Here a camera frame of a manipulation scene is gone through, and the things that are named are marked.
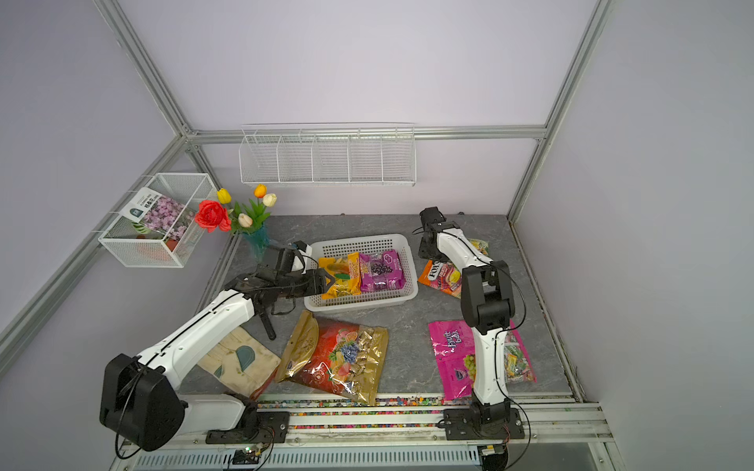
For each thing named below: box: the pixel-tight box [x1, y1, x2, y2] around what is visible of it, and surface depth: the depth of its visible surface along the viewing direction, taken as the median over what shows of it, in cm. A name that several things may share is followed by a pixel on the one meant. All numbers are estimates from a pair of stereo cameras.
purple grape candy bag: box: [359, 249, 407, 293], surface depth 98 cm
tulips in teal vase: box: [215, 183, 278, 263], surface depth 90 cm
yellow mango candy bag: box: [318, 251, 362, 301], surface depth 98 cm
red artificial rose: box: [194, 199, 232, 234], surface depth 72 cm
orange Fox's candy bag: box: [418, 260, 463, 300], surface depth 101 cm
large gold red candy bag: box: [274, 310, 390, 406], surface depth 84 cm
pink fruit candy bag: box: [428, 319, 477, 402], surface depth 86 cm
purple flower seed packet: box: [119, 186, 196, 243], surface depth 75 cm
